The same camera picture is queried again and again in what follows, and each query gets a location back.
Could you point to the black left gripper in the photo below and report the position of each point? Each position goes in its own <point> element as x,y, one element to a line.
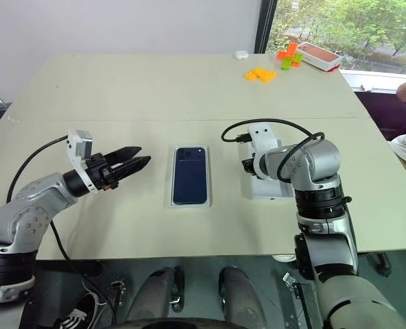
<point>98,171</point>

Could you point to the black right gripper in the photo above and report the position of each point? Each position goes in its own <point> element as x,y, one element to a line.
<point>248,166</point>

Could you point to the white box lid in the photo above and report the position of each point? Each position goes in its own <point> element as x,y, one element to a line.
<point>268,190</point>

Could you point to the dark blue smartphone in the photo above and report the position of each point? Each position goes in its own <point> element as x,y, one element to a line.
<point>189,178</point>

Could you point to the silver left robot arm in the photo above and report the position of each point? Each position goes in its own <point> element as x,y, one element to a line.
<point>24,212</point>

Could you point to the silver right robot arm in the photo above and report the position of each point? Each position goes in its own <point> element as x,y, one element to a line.
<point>319,161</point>

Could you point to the white phone box base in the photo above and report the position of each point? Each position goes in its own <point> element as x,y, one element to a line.
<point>189,206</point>

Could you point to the red and white box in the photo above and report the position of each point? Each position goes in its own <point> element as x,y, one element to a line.
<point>319,55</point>

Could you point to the yellow toy brick piece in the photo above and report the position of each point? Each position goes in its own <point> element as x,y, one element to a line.
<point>261,74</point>

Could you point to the green toy brick piece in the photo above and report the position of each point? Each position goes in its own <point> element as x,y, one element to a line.
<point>287,63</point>

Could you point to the white earbuds case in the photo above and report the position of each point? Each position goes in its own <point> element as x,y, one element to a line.
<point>240,55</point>

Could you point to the orange toy brick piece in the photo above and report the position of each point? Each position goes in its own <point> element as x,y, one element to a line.
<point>288,51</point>

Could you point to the dark grey rounded leg shape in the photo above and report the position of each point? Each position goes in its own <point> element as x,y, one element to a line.
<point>242,298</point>
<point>151,294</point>

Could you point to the black and white sneaker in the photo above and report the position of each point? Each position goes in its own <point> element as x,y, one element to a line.
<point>77,313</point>

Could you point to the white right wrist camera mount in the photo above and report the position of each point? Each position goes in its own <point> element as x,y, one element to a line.
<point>263,137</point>

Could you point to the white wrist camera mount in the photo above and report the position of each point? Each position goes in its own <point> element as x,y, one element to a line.
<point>77,147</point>
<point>263,137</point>

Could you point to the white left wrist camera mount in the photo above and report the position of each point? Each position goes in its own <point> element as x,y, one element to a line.
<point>77,147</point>

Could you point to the black window frame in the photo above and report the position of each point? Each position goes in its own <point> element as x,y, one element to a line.
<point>265,24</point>

